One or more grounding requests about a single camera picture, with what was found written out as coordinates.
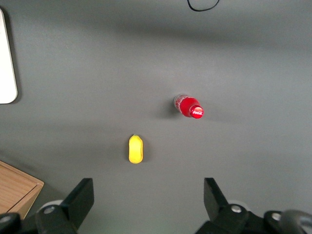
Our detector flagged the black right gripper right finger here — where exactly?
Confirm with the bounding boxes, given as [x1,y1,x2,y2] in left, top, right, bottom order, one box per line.
[195,177,265,234]

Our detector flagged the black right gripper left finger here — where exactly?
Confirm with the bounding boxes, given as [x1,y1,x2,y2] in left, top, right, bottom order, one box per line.
[35,177,95,234]

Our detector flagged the beige plastic tray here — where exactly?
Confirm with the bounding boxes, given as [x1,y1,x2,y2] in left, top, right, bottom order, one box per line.
[0,8,18,105]

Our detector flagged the wooden two-drawer cabinet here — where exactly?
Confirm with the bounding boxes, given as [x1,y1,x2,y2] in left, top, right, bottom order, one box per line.
[0,159,45,220]

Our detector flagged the yellow lemon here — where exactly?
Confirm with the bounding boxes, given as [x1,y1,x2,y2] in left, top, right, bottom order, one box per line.
[128,134,144,164]

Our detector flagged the red cola bottle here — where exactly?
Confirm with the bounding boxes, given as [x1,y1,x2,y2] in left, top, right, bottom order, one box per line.
[173,93,204,120]

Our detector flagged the thin black looped cable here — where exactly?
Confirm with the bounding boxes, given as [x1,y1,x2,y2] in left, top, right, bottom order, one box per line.
[187,0,220,12]

